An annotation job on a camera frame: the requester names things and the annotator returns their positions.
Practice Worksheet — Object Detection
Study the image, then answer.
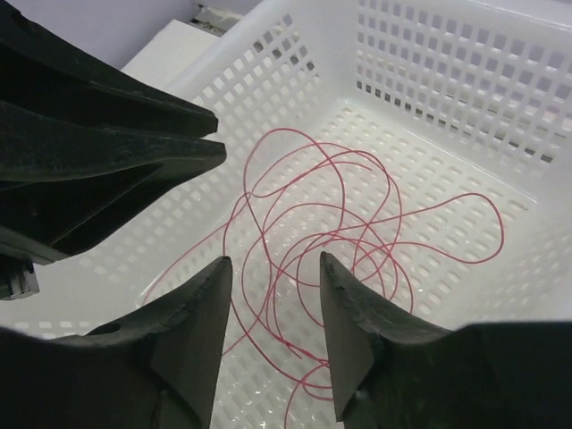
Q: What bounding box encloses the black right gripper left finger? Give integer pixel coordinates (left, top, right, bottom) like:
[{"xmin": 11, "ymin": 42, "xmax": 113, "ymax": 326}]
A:
[{"xmin": 1, "ymin": 257, "xmax": 233, "ymax": 428}]

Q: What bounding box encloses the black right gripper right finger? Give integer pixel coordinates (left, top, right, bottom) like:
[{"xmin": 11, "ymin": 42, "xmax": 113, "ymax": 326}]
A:
[{"xmin": 320, "ymin": 252, "xmax": 571, "ymax": 428}]

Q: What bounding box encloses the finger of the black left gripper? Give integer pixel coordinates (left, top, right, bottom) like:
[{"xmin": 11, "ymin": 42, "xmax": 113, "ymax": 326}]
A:
[{"xmin": 1, "ymin": 2, "xmax": 218, "ymax": 137}]

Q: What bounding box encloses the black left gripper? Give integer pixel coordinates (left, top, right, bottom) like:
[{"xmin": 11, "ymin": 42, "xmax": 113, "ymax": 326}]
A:
[{"xmin": 0, "ymin": 101, "xmax": 226, "ymax": 300}]

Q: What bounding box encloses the red wire bundle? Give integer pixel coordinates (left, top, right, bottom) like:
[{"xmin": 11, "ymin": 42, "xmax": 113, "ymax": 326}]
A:
[{"xmin": 141, "ymin": 127, "xmax": 507, "ymax": 429}]

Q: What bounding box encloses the translucent white perforated basket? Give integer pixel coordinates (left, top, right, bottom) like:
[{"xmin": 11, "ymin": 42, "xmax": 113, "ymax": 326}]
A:
[{"xmin": 1, "ymin": 1, "xmax": 571, "ymax": 428}]

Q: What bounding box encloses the aluminium back rail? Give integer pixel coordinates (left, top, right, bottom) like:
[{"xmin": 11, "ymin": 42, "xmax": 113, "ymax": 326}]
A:
[{"xmin": 189, "ymin": 4, "xmax": 244, "ymax": 37}]

